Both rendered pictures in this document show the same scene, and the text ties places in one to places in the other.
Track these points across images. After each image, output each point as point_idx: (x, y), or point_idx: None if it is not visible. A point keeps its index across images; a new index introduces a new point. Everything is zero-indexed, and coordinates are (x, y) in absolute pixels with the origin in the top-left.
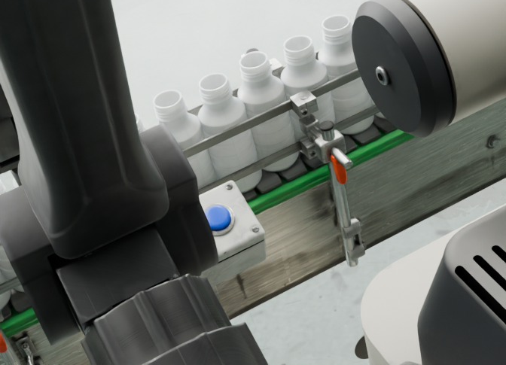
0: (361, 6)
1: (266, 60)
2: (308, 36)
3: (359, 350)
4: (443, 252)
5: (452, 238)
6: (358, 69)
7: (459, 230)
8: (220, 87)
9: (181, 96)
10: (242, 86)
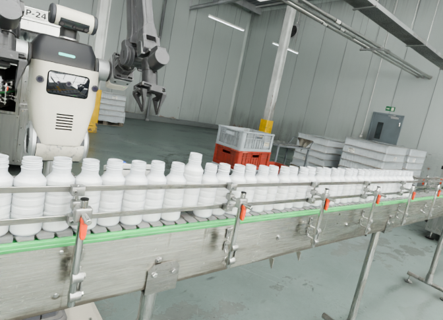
0: (97, 18)
1: (84, 158)
2: (55, 158)
3: (97, 89)
4: (91, 47)
5: (89, 45)
6: (97, 29)
7: (88, 45)
8: (112, 158)
9: (132, 160)
10: (99, 176)
